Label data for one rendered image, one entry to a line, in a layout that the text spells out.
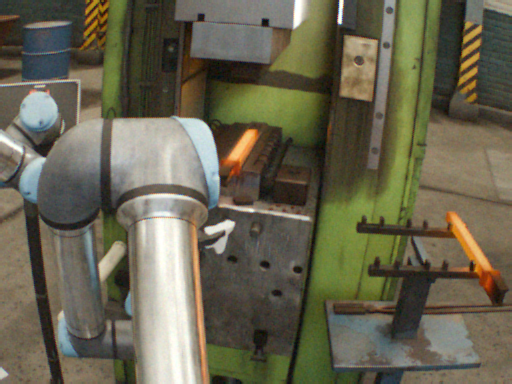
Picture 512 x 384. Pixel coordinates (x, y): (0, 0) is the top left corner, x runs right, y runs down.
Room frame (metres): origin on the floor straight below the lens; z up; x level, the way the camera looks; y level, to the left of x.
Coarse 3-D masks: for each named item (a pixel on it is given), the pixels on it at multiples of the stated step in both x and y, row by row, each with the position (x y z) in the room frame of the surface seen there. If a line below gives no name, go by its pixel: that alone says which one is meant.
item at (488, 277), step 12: (456, 216) 1.33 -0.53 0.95; (456, 228) 1.26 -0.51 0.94; (468, 240) 1.19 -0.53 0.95; (468, 252) 1.15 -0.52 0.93; (480, 252) 1.13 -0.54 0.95; (480, 264) 1.07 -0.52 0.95; (480, 276) 1.04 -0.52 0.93; (492, 276) 0.99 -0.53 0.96; (492, 288) 0.98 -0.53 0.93; (504, 288) 0.94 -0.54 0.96; (492, 300) 0.95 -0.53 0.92
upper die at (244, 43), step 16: (192, 32) 1.43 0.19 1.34; (208, 32) 1.42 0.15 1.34; (224, 32) 1.42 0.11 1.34; (240, 32) 1.41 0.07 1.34; (256, 32) 1.41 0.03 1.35; (272, 32) 1.40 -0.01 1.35; (288, 32) 1.74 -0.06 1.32; (192, 48) 1.43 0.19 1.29; (208, 48) 1.42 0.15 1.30; (224, 48) 1.42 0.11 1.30; (240, 48) 1.41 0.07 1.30; (256, 48) 1.41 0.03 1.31; (272, 48) 1.42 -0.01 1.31
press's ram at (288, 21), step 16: (192, 0) 1.43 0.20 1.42; (208, 0) 1.42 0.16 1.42; (224, 0) 1.42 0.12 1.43; (240, 0) 1.41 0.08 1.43; (256, 0) 1.41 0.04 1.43; (272, 0) 1.40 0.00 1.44; (288, 0) 1.40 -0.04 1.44; (304, 0) 1.62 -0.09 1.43; (176, 16) 1.44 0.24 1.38; (192, 16) 1.43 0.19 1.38; (208, 16) 1.42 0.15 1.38; (224, 16) 1.42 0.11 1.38; (240, 16) 1.41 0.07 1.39; (256, 16) 1.41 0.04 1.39; (272, 16) 1.40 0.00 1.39; (288, 16) 1.40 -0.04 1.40; (304, 16) 1.66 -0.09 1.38
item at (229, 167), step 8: (248, 136) 1.64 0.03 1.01; (240, 144) 1.56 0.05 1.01; (248, 144) 1.57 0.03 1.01; (232, 152) 1.48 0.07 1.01; (240, 152) 1.49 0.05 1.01; (224, 160) 1.40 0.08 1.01; (232, 160) 1.41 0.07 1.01; (240, 160) 1.46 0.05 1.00; (224, 168) 1.35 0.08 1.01; (232, 168) 1.36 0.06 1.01; (224, 176) 1.31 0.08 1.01; (232, 176) 1.37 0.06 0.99; (224, 184) 1.31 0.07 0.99
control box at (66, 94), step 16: (64, 80) 1.43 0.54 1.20; (80, 80) 1.45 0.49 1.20; (0, 96) 1.36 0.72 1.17; (16, 96) 1.37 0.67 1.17; (64, 96) 1.41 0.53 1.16; (80, 96) 1.49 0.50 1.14; (0, 112) 1.34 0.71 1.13; (16, 112) 1.35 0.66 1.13; (64, 112) 1.39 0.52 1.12; (0, 128) 1.32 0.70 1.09; (64, 128) 1.37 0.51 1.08
